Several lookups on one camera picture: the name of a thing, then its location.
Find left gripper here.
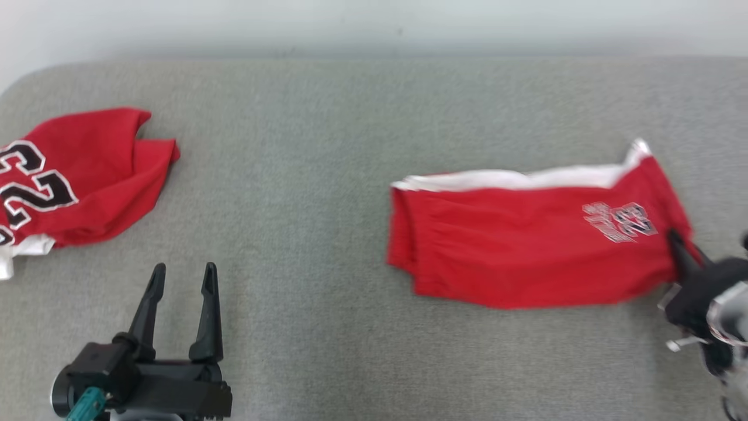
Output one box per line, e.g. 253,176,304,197
111,263,233,421

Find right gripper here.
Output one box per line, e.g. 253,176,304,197
666,229,748,337

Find red jersey with number 23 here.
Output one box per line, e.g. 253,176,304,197
0,107,181,280

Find red shorts with white waistband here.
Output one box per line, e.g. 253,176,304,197
387,139,702,309

